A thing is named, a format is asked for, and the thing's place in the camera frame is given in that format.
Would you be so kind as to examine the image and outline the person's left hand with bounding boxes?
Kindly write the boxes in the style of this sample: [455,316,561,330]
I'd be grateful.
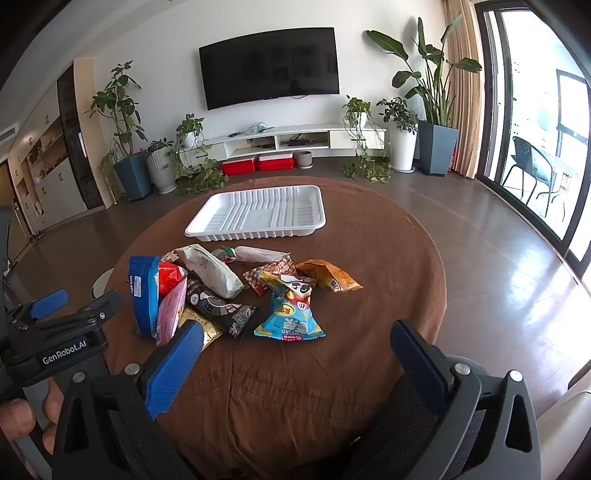
[0,378,65,455]

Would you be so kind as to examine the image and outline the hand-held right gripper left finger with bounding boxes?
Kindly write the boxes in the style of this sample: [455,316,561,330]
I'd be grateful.
[51,320,206,480]

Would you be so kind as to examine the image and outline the beige wall cabinet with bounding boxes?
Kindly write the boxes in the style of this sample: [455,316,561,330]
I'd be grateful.
[9,99,88,236]

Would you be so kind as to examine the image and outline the pale pink long packet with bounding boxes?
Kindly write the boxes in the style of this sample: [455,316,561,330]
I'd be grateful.
[235,246,293,264]

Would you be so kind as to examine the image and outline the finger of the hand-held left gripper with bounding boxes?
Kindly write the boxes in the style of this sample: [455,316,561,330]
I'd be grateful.
[11,290,126,341]
[11,289,69,326]

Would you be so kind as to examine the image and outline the red storage box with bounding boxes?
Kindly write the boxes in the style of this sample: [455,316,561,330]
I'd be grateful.
[222,157,258,176]
[257,153,294,172]

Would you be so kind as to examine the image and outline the beige chair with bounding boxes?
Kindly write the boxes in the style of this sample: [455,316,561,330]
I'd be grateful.
[538,364,591,462]

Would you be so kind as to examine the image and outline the trailing plant in white pot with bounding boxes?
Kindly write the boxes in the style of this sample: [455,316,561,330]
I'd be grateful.
[342,96,393,183]

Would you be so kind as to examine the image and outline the beige curtain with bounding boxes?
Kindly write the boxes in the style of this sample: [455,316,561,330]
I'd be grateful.
[443,0,485,181]

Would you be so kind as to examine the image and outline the gold snack packet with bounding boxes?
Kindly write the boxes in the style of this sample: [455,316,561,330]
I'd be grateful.
[178,307,225,354]

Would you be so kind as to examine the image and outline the trailing pothos on stand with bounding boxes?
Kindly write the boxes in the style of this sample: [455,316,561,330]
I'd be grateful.
[168,114,229,197]

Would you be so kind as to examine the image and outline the blue snack packet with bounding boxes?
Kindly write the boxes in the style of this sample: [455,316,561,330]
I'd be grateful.
[128,255,162,337]

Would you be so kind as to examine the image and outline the white television cabinet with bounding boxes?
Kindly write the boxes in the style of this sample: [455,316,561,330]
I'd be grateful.
[178,124,386,162]

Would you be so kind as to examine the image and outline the light blue chips packet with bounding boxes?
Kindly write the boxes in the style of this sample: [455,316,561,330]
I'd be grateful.
[254,271,325,341]

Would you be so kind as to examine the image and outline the large red snack packet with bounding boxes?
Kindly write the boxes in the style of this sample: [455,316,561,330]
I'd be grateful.
[154,261,189,301]

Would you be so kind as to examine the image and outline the dark balcony chair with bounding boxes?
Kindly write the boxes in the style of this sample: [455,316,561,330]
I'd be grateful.
[501,136,552,206]

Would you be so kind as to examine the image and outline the large-leaf plant in grey pot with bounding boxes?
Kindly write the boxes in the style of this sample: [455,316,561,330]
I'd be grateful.
[366,13,483,177]

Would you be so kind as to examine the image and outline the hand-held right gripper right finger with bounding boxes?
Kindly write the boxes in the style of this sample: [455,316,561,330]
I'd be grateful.
[390,318,541,480]

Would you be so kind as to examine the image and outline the black snack packet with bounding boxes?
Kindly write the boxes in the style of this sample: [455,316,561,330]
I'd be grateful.
[185,272,258,340]

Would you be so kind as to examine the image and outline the black wall television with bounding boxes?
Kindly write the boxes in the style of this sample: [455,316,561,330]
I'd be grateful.
[198,27,341,110]

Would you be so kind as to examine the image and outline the white snack packet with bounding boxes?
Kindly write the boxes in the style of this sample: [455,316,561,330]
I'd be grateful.
[173,244,245,300]

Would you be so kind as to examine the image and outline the dark tall cabinet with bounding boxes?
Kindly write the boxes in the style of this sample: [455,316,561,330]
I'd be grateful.
[56,62,105,210]

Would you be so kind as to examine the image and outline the black framed sliding glass door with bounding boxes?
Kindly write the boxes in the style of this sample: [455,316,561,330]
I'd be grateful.
[475,0,591,282]

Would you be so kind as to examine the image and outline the white plastic tray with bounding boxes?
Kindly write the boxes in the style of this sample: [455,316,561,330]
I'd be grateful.
[185,185,327,241]

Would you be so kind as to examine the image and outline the plant in tall white pot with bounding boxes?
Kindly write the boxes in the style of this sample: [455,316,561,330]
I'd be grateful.
[376,97,419,174]

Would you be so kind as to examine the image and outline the leafy plant in blue pot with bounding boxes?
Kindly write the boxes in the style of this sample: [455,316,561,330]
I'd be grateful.
[90,60,153,202]

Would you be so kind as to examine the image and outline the orange snack packet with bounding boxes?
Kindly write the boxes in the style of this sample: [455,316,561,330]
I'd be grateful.
[294,259,364,294]

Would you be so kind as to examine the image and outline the pink snack packet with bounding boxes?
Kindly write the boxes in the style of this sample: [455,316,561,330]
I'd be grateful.
[156,281,188,347]

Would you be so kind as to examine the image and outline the glass balcony table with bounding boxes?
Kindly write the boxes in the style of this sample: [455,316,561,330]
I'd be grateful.
[531,154,581,219]

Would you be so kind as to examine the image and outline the plant in white ribbed pot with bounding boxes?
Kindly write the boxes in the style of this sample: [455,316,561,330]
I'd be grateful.
[145,138,178,195]

